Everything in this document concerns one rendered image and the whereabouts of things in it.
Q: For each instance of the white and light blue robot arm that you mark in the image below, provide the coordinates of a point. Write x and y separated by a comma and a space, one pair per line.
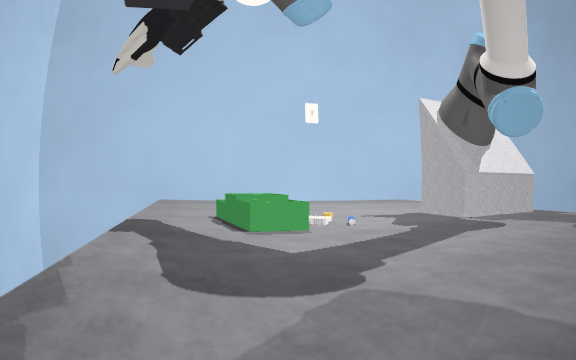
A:
511, 103

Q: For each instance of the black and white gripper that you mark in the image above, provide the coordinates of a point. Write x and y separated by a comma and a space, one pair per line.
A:
162, 22

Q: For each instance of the green three-compartment bin rack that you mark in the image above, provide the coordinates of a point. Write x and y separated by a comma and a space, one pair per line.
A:
259, 212

